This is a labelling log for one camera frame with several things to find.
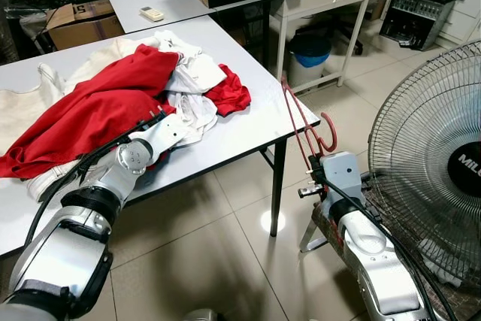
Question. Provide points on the dark red plastic hanger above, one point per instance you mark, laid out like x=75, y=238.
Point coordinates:
x=334, y=131

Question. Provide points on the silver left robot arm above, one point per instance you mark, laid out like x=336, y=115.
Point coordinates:
x=60, y=253

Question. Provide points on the small red garment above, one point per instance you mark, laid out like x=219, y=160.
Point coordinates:
x=229, y=95

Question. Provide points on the bin with blue bag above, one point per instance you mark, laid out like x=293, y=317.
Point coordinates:
x=310, y=58

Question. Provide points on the standing fan metal grille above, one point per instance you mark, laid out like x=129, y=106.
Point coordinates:
x=466, y=171

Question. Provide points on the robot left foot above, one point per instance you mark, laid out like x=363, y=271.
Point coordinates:
x=203, y=315

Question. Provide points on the black electronic machine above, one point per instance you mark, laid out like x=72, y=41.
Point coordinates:
x=417, y=13

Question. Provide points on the white remote control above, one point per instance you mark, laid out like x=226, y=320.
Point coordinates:
x=152, y=13

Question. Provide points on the brown cardboard box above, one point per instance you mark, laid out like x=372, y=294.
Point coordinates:
x=83, y=24

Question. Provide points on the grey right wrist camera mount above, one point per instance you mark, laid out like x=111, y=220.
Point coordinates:
x=342, y=178

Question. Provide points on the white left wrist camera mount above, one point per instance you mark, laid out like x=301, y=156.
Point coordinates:
x=169, y=130

